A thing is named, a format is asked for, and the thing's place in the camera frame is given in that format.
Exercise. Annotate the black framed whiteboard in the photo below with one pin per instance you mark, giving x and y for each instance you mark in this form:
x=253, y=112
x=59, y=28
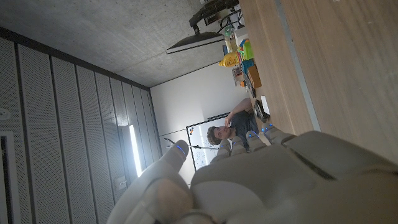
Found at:
x=202, y=149

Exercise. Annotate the seated person dark shirt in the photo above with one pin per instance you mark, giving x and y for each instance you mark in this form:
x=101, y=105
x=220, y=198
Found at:
x=241, y=123

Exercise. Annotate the black computer monitor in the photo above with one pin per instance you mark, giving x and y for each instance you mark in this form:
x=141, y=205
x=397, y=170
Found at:
x=194, y=42

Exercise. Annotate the small white flat box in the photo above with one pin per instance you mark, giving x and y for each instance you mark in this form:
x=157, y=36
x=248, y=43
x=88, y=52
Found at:
x=265, y=104

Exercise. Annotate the yellow squeeze bottle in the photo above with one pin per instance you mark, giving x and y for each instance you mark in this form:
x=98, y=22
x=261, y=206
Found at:
x=229, y=59

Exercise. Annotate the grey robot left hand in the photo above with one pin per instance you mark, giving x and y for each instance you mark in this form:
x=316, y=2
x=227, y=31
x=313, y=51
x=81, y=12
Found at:
x=280, y=186

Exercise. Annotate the green toy cube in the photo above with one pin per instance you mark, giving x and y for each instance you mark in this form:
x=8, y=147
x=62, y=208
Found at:
x=247, y=50

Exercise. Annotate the black folded pouch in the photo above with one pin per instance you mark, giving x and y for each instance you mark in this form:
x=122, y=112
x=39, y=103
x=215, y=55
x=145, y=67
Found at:
x=259, y=111

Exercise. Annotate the white toy cube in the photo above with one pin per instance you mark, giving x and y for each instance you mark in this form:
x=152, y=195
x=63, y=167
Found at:
x=241, y=36

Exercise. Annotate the orange toy brick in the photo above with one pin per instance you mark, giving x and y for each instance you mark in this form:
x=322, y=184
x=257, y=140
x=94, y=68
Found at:
x=254, y=76

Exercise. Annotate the blue toy cube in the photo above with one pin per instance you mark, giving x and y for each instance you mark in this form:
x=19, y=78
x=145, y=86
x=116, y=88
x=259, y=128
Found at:
x=247, y=66

